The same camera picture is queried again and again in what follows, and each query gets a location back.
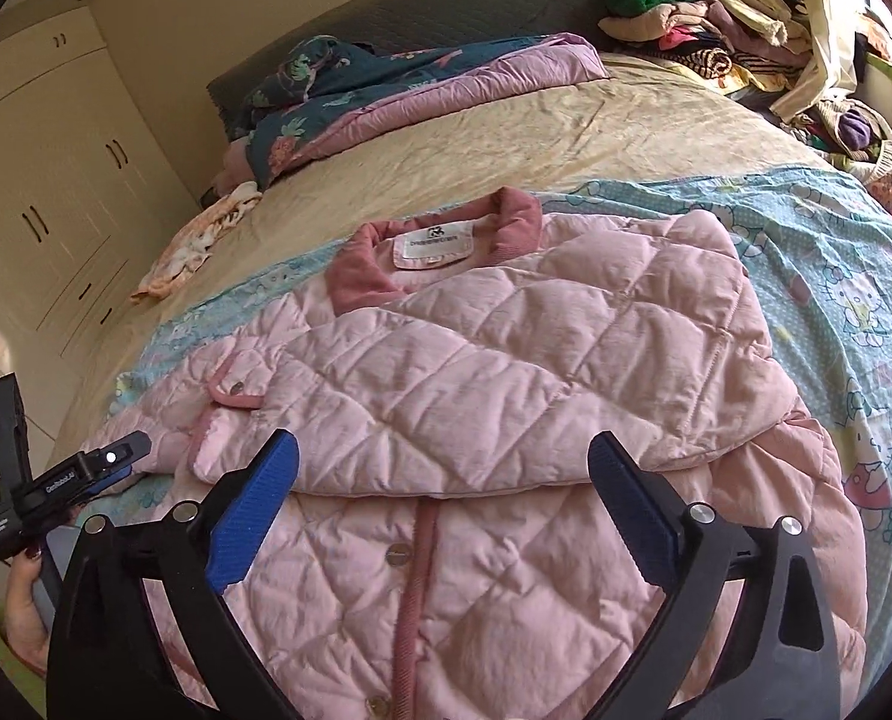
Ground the teal floral quilt purple lining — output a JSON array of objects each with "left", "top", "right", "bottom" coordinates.
[{"left": 221, "top": 31, "right": 612, "bottom": 192}]

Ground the blue cartoon printed sheet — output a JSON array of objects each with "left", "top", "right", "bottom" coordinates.
[{"left": 71, "top": 165, "right": 892, "bottom": 661}]

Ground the bed with beige sheet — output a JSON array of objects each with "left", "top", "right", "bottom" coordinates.
[{"left": 59, "top": 52, "right": 867, "bottom": 436}]

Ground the pink quilted jacket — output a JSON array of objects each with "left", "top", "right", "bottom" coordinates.
[{"left": 78, "top": 187, "right": 869, "bottom": 720}]

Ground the cream wardrobe with black handles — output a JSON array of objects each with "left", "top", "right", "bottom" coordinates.
[{"left": 0, "top": 7, "right": 201, "bottom": 361}]

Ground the pile of mixed clothes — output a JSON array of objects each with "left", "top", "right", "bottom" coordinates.
[{"left": 600, "top": 0, "right": 892, "bottom": 200}]

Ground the pink cloth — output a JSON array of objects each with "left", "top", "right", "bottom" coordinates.
[{"left": 222, "top": 141, "right": 268, "bottom": 192}]

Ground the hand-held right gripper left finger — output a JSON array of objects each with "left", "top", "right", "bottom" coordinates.
[{"left": 47, "top": 427, "right": 319, "bottom": 720}]

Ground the cream curtain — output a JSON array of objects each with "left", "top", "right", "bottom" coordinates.
[{"left": 780, "top": 0, "right": 871, "bottom": 125}]

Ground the orange white patterned garment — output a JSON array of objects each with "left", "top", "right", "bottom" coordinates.
[{"left": 131, "top": 181, "right": 263, "bottom": 305}]

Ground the grey quilted headboard cover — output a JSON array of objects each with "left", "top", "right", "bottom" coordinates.
[{"left": 206, "top": 0, "right": 604, "bottom": 143}]

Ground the person's left hand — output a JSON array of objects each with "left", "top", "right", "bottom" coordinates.
[{"left": 3, "top": 546, "right": 61, "bottom": 680}]

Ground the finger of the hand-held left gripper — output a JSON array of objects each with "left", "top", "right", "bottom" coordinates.
[{"left": 62, "top": 431, "right": 153, "bottom": 502}]

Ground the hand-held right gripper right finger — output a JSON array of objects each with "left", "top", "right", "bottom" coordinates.
[{"left": 587, "top": 431, "right": 845, "bottom": 720}]

